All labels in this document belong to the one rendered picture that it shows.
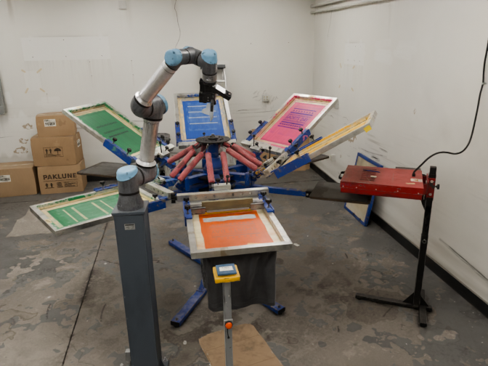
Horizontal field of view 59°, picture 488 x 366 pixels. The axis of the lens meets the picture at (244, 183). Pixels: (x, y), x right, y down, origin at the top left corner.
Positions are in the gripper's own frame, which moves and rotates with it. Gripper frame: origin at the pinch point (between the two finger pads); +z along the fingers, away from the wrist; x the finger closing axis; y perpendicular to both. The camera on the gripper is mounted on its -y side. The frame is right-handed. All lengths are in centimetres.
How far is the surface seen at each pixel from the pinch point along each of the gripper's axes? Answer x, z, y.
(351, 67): -320, 137, -140
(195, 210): -5, 84, 13
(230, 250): 43, 61, -15
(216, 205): -10, 83, -1
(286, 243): 35, 61, -46
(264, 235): 21, 73, -34
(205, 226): 11, 82, 4
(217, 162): -86, 110, 7
